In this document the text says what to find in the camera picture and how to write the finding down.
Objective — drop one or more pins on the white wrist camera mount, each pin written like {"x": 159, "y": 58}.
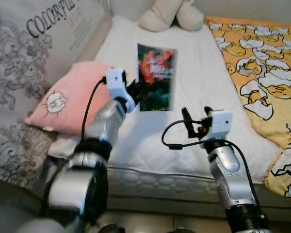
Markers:
{"x": 220, "y": 124}
{"x": 117, "y": 82}

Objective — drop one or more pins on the grey quilted mattress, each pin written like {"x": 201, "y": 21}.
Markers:
{"x": 160, "y": 182}

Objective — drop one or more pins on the dark robot right foot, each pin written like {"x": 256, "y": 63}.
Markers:
{"x": 184, "y": 230}

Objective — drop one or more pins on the pink pillow with sheep print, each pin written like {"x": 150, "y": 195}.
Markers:
{"x": 72, "y": 92}

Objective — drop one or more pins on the dark robot foot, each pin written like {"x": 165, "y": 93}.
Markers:
{"x": 184, "y": 230}
{"x": 111, "y": 228}

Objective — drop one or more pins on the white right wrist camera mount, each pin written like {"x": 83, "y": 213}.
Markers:
{"x": 220, "y": 124}

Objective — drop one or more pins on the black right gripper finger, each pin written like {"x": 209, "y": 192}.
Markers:
{"x": 186, "y": 121}
{"x": 208, "y": 110}

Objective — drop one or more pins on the grey patterned lettered cover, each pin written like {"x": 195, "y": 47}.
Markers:
{"x": 19, "y": 63}

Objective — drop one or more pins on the yellow cartoon print blanket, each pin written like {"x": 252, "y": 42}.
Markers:
{"x": 262, "y": 58}

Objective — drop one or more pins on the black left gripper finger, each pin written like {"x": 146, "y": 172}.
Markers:
{"x": 141, "y": 102}
{"x": 139, "y": 84}

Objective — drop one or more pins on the white bed sheet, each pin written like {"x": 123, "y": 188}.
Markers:
{"x": 203, "y": 73}

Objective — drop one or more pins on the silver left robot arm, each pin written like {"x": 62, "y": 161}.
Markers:
{"x": 75, "y": 187}

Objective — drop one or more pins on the dark robot left foot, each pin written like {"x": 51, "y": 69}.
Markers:
{"x": 111, "y": 228}

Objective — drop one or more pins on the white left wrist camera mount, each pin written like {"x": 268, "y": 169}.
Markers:
{"x": 117, "y": 82}

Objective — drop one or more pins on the cream plush toy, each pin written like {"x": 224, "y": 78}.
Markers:
{"x": 160, "y": 17}

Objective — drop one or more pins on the dark book with red cover art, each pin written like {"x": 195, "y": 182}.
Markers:
{"x": 157, "y": 68}

